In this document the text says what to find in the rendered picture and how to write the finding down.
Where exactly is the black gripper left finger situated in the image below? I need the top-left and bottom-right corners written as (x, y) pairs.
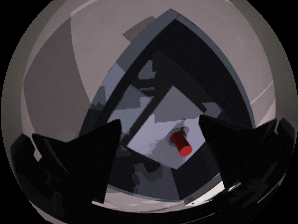
top-left (32, 119), bottom-right (121, 204)

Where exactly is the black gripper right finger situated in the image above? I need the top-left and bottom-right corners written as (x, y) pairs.
top-left (198, 115), bottom-right (277, 190)

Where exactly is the dark red peg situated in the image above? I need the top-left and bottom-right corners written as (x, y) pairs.
top-left (172, 131), bottom-right (192, 157)

